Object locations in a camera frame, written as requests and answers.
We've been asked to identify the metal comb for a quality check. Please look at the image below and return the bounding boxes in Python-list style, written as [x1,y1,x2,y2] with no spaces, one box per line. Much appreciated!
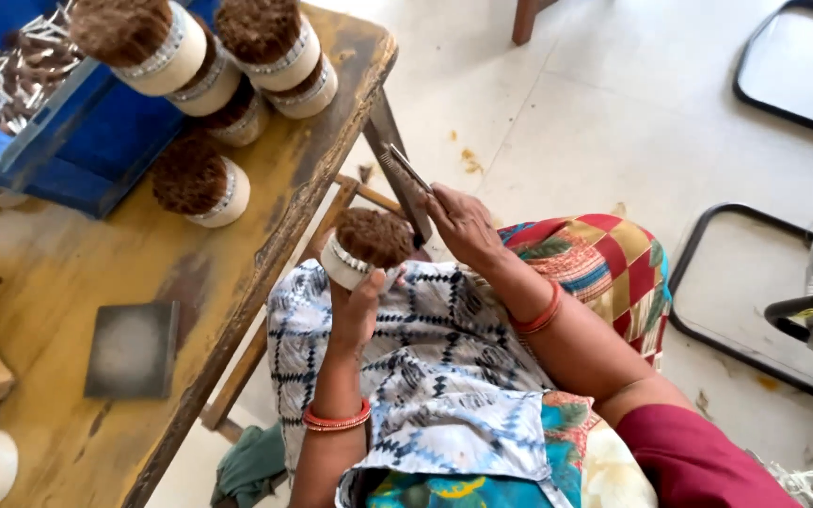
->
[379,143,436,249]

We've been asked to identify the white and blue patterned cloth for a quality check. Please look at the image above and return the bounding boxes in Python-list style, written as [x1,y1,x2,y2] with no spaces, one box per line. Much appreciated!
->
[266,257,577,508]

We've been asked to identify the person's right hand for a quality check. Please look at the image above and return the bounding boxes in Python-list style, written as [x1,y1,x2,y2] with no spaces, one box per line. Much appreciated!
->
[423,182,513,274]

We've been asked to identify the black metal chair frame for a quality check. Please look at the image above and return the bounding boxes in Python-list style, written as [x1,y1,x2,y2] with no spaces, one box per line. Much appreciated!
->
[733,0,813,141]
[667,202,813,415]

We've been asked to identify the green cloth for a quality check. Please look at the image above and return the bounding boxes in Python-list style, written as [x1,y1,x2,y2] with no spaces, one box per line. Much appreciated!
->
[209,422,289,508]

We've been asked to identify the maroon blouse sleeve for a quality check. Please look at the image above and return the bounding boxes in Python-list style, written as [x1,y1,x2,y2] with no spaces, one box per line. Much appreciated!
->
[614,404,803,508]

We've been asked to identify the round white-based bristle brush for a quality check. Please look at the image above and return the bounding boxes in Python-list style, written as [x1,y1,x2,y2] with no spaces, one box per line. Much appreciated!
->
[319,206,416,292]

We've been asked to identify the white frayed cloth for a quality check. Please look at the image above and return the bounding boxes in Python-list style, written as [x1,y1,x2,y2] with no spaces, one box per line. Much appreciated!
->
[745,449,813,508]

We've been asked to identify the cluster of brown bristle brushes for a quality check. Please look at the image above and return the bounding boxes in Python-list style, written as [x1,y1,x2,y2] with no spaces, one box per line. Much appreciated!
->
[69,0,340,229]

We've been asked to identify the worn yellow wooden table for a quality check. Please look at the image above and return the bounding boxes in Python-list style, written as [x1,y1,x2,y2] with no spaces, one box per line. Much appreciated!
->
[0,3,436,508]

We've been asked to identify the blue plastic crate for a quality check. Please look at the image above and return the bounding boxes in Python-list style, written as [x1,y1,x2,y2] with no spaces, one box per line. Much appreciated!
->
[0,0,220,220]

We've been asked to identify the orange bangles on wrist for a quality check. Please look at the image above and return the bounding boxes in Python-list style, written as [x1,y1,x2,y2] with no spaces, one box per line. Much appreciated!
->
[508,278,565,336]
[302,398,373,433]

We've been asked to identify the dark grey square plate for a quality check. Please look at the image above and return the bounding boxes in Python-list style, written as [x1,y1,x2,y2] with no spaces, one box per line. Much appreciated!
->
[83,301,181,400]

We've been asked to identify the orange bangles on right wrist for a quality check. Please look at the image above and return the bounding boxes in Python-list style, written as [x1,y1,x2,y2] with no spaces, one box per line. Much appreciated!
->
[508,278,565,336]

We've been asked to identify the colourful checked saree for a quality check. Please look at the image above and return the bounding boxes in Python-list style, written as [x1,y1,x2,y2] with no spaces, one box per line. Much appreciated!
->
[364,213,673,508]

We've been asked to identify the brown wooden furniture leg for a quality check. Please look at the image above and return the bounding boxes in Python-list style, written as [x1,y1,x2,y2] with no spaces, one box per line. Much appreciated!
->
[511,0,561,48]

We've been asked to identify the orange bangles on left wrist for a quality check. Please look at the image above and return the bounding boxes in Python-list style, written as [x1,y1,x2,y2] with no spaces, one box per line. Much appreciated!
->
[302,398,373,433]

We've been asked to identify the person's left hand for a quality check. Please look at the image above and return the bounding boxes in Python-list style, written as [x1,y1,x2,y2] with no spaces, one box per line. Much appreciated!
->
[327,264,408,355]

